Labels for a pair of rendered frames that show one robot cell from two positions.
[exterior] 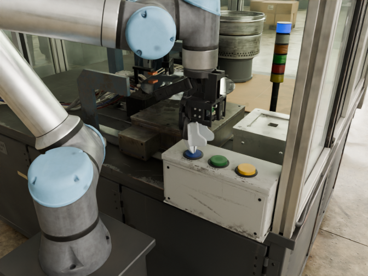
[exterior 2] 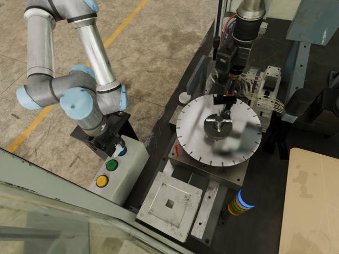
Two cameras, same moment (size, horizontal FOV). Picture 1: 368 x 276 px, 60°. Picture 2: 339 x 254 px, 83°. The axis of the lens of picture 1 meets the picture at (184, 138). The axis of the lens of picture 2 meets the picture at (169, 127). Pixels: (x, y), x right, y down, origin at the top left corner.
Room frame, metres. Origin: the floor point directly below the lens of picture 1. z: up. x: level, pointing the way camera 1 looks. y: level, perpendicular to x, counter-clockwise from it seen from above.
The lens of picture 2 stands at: (0.92, -0.39, 1.63)
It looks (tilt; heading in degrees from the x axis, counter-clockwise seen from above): 59 degrees down; 92
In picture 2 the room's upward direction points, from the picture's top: 12 degrees counter-clockwise
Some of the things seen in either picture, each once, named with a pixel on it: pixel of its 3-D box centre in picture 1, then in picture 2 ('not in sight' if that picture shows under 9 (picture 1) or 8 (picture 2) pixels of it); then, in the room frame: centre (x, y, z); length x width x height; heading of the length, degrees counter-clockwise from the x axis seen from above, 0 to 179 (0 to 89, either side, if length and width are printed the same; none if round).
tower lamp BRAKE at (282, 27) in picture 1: (283, 27); (248, 196); (1.07, -0.32, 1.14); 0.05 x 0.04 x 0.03; 147
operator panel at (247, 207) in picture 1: (219, 185); (121, 172); (0.66, -0.09, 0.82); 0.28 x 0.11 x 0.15; 57
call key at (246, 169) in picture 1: (246, 171); (102, 181); (0.61, -0.14, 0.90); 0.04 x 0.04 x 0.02
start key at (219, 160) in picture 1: (218, 162); (112, 165); (0.65, -0.08, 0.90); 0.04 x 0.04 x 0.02
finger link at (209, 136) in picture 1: (202, 134); (118, 150); (0.69, -0.05, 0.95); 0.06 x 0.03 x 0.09; 57
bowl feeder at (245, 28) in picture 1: (233, 47); not in sight; (1.84, -0.28, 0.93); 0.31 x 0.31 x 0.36
